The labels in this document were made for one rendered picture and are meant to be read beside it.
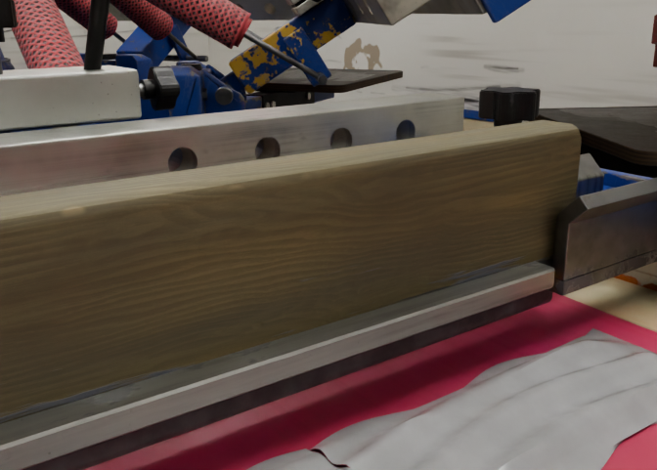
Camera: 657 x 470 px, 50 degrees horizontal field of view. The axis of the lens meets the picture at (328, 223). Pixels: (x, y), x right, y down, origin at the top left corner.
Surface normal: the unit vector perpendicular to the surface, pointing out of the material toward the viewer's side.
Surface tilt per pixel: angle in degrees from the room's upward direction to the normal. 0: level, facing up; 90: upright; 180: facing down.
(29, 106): 90
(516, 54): 90
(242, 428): 0
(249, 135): 90
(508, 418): 31
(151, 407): 90
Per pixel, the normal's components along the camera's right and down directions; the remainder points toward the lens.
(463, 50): -0.81, 0.18
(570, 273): 0.58, 0.23
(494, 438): 0.37, -0.72
